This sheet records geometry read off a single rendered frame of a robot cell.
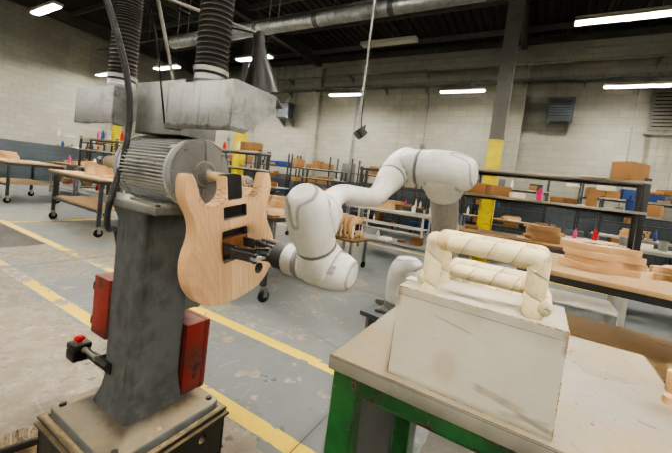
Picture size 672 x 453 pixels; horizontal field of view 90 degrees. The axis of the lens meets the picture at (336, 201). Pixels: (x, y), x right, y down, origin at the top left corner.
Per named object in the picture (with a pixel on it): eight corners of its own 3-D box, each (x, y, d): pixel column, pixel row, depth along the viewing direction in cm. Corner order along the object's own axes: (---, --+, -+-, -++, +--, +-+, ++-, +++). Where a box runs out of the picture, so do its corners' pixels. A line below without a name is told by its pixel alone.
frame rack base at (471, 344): (385, 373, 64) (397, 285, 63) (410, 345, 77) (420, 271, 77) (554, 443, 51) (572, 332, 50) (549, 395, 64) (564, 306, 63)
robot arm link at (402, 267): (391, 293, 172) (397, 250, 171) (426, 303, 163) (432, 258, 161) (378, 300, 158) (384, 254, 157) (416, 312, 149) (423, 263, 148)
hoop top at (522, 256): (423, 247, 62) (426, 230, 62) (428, 245, 65) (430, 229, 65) (550, 273, 52) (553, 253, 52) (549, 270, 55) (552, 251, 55)
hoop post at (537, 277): (519, 316, 54) (528, 259, 54) (520, 311, 57) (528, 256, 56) (543, 322, 53) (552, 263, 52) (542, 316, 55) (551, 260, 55)
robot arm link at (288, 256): (313, 272, 97) (296, 267, 100) (313, 242, 95) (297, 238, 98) (293, 283, 89) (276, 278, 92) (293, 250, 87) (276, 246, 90)
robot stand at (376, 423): (371, 423, 184) (388, 298, 180) (418, 452, 167) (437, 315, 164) (341, 451, 162) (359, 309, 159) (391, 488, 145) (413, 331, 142)
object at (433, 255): (418, 288, 63) (425, 239, 62) (423, 285, 66) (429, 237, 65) (435, 293, 61) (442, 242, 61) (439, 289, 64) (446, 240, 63)
